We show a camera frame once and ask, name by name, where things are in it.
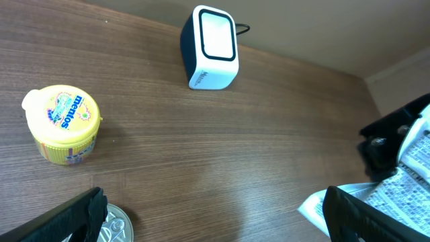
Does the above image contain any yellow mentos gum bottle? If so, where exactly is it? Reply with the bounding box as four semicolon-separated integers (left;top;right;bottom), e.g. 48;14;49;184
21;85;102;165

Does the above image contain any black scanner cable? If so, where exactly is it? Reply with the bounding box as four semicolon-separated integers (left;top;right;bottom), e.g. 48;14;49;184
234;23;251;36

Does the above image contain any white barcode scanner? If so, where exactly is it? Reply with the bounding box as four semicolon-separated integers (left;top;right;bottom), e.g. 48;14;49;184
180;5;239;90

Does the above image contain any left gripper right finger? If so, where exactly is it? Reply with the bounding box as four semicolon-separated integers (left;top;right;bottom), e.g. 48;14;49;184
322;186;429;242

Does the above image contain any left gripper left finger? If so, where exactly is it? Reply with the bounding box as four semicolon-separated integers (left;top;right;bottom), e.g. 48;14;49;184
1;187;108;242

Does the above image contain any round tin can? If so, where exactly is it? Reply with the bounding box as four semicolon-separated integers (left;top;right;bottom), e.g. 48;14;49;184
97;204;134;242

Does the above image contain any black red snack packet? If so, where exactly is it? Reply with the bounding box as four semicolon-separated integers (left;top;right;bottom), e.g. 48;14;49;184
298;105;429;239

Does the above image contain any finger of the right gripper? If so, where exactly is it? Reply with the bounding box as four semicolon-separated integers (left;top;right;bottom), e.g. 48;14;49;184
357;93;429;182

